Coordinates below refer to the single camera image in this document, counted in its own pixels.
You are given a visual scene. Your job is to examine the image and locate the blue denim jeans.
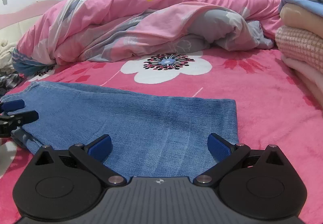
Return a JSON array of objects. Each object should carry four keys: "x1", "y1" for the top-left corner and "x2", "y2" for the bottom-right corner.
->
[{"x1": 2, "y1": 81, "x2": 238, "y2": 179}]

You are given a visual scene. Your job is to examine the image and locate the white patterned clothes pile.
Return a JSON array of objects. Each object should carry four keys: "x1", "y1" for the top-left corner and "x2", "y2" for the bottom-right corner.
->
[{"x1": 0, "y1": 38, "x2": 16, "y2": 74}]

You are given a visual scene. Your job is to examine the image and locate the plaid shirt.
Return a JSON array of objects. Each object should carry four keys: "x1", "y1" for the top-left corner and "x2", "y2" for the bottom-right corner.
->
[{"x1": 0, "y1": 73, "x2": 24, "y2": 97}]

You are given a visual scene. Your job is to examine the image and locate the pink floral bed sheet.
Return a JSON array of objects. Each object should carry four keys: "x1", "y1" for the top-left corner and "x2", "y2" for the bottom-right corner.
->
[{"x1": 0, "y1": 46, "x2": 323, "y2": 224}]

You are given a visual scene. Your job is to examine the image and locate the pink white headboard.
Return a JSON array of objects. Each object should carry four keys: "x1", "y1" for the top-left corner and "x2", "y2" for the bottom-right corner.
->
[{"x1": 1, "y1": 0, "x2": 59, "y2": 43}]

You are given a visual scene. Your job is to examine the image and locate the pink floral quilt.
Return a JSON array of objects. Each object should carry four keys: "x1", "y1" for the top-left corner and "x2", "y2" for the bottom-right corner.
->
[{"x1": 12, "y1": 0, "x2": 282, "y2": 76}]

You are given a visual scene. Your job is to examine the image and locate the stack of folded blankets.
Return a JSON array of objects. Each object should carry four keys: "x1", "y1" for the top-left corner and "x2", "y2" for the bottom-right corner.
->
[{"x1": 275, "y1": 0, "x2": 322, "y2": 105}]

